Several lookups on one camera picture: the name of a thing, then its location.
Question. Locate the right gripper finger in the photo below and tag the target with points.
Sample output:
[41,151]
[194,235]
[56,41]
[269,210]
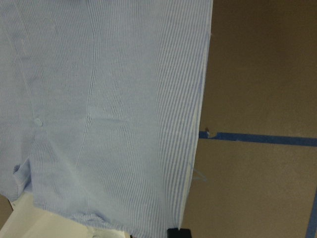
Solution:
[178,233]

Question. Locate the light blue striped shirt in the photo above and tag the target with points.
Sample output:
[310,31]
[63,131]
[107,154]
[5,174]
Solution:
[100,104]

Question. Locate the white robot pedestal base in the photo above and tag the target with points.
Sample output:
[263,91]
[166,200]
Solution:
[28,221]

